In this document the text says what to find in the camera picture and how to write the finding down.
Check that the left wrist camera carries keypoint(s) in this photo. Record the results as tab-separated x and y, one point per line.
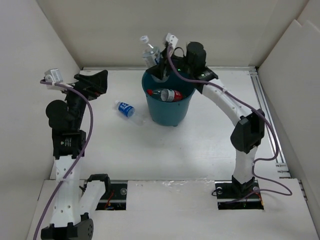
52	77

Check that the red label water bottle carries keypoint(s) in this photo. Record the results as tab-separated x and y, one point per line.
165	95

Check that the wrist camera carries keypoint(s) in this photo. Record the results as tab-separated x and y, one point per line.
171	40
52	77

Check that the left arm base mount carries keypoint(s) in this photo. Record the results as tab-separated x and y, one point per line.
115	199

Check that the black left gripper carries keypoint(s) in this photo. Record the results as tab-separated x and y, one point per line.
94	85

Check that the blue label water bottle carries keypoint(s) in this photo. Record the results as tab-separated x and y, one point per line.
129	113

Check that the clear white cap bottle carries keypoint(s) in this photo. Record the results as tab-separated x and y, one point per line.
151	54

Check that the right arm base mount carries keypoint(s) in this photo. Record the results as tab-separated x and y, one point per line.
228	199

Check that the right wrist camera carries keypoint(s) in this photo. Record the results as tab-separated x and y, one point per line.
171	40

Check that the teal plastic bin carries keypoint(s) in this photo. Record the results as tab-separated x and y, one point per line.
168	114

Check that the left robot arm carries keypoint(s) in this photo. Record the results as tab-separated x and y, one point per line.
68	214

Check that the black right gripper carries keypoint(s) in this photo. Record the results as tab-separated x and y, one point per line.
157	71

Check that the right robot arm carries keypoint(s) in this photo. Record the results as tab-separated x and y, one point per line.
249	123

